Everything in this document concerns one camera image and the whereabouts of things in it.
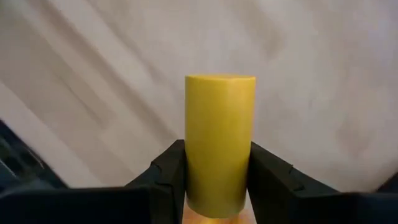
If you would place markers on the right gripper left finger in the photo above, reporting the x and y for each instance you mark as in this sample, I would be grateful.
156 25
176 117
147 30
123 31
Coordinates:
124 205

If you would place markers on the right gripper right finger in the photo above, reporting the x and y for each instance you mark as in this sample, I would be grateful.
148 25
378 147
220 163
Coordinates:
311 205

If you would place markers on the yellow rounded wooden block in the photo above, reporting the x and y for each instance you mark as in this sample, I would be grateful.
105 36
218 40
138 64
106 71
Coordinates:
219 140

